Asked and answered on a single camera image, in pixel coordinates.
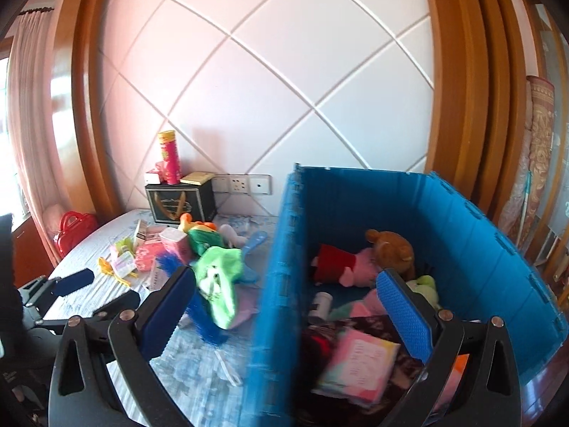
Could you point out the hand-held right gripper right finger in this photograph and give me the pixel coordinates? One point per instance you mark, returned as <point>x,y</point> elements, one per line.
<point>404,316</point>

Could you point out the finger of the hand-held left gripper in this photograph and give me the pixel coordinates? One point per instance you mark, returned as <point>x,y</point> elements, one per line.
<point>71,284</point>
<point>120,304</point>

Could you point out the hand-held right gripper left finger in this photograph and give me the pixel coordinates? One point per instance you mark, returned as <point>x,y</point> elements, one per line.
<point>169,311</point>

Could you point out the round light green plush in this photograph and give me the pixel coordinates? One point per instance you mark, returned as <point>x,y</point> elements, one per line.
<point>424,284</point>

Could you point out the dark floral cloth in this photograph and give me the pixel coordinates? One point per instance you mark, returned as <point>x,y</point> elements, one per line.
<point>324,342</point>

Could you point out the blue plastic crate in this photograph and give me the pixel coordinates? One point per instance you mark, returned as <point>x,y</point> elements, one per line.
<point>466,231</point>

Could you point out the white medicine box green print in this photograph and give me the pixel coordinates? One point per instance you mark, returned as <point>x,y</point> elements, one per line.
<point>158,275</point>

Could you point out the yellow plastic snowball tongs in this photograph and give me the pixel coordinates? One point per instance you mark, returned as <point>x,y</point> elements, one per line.
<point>106,267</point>

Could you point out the clear plastic box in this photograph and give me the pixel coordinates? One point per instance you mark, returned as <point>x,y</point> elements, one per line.
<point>123,264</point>

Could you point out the blue feather duster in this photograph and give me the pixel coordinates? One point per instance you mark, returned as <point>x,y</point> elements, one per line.
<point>206,327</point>

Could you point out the pink teal soft toy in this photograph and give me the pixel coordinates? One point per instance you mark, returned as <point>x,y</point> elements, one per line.
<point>360,307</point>

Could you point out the wooden bedside cabinet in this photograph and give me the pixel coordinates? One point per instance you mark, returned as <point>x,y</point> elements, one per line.
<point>31,253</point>

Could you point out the red handbag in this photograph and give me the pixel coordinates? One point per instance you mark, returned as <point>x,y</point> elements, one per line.
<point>73,231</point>

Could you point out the pink floral tissue pack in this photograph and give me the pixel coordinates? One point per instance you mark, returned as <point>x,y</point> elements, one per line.
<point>146,255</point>

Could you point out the pink green soft packet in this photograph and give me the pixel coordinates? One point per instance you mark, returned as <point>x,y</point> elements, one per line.
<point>122,247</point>

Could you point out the pink pastel packet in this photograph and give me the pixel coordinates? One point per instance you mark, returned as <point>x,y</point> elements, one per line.
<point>360,364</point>

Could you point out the brown bear plush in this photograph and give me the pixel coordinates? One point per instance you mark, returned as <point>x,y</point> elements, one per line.
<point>391,249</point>

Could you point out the pale pink cloth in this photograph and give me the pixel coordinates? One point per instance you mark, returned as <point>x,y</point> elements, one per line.
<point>246,311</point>

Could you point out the dark green plush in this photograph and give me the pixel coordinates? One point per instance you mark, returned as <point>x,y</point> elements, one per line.
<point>202,238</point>

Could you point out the white bottle dark cap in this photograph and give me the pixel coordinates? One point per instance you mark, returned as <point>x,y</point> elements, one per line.
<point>321,309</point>

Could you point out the pink pig plush red dress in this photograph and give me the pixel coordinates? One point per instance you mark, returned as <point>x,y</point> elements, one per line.
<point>333,260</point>

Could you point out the yellow orange plush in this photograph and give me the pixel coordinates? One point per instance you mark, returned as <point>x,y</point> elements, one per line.
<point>186,221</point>

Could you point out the white plush toy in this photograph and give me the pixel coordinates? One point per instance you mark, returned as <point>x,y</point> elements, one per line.
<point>229,233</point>

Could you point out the black gift bag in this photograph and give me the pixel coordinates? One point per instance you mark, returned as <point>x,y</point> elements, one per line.
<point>178,204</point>

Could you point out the blue plastic scoop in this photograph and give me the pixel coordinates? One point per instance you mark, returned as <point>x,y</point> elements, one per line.
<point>255,240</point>

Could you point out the gold flat box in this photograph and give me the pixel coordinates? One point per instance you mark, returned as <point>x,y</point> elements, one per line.
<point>198,178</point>

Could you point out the pink green snack can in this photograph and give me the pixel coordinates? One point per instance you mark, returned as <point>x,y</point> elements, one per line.
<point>170,155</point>

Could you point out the pink curtain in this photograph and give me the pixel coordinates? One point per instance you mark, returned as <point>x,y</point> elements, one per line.
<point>35,98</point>

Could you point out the rolled patterned carpet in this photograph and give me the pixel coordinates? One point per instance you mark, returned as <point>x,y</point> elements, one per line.
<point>540,142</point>

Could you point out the white wall socket panel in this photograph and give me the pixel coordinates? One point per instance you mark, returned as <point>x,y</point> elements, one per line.
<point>242,183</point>

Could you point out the wooden headboard frame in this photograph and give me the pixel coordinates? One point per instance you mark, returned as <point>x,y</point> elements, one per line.
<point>84,98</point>
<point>466,98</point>

